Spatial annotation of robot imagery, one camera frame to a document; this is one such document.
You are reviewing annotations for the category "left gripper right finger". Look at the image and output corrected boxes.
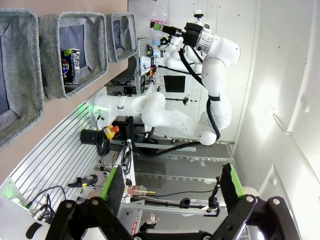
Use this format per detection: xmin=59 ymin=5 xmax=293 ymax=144
xmin=212 ymin=162 xmax=302 ymax=240

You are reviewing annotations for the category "black base cable conduit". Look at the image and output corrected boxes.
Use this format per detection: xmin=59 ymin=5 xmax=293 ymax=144
xmin=126 ymin=116 xmax=201 ymax=158

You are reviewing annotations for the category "crushed black soda can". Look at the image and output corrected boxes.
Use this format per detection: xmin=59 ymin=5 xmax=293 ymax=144
xmin=61 ymin=48 xmax=81 ymax=86

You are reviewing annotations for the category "black cylindrical cup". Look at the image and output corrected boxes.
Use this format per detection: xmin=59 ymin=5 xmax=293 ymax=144
xmin=79 ymin=128 xmax=105 ymax=146

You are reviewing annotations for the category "grey fabric basket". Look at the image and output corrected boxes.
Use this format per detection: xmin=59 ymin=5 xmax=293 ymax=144
xmin=38 ymin=11 xmax=109 ymax=100
xmin=0 ymin=7 xmax=46 ymax=152
xmin=104 ymin=12 xmax=139 ymax=64

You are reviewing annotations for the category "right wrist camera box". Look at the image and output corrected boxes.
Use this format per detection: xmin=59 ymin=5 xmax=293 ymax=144
xmin=193 ymin=9 xmax=212 ymax=33

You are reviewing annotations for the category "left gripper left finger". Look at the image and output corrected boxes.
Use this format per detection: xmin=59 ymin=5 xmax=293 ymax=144
xmin=47 ymin=164 xmax=141 ymax=240

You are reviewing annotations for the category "black monitor screen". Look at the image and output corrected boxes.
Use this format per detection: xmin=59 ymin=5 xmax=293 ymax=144
xmin=163 ymin=75 xmax=187 ymax=93

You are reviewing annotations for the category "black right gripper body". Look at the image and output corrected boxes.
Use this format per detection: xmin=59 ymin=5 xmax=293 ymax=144
xmin=183 ymin=21 xmax=204 ymax=48

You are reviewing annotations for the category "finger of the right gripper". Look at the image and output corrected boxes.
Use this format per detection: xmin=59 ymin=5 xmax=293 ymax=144
xmin=152 ymin=23 xmax=186 ymax=37
xmin=159 ymin=34 xmax=185 ymax=46

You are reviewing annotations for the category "slotted aluminium base plate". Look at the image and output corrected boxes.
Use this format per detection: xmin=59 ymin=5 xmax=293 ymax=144
xmin=0 ymin=99 xmax=137 ymax=208

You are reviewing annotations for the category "black cable bundle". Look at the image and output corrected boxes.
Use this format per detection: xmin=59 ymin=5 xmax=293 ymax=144
xmin=24 ymin=184 xmax=67 ymax=223

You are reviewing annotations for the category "plastic bottle with blue cap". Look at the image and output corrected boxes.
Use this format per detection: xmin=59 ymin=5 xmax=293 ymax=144
xmin=149 ymin=4 xmax=171 ymax=48

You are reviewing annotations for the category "red and white sign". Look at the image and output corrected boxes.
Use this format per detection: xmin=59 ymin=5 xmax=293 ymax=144
xmin=126 ymin=219 xmax=141 ymax=238

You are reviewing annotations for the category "yellow emergency stop button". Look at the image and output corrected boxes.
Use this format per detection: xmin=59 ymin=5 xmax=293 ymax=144
xmin=103 ymin=124 xmax=121 ymax=140

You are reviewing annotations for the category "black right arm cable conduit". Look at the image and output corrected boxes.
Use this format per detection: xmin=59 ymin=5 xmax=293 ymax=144
xmin=178 ymin=43 xmax=222 ymax=141

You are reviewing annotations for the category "plastic cup with pink drink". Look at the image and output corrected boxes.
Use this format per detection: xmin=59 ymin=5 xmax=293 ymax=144
xmin=126 ymin=184 xmax=156 ymax=197

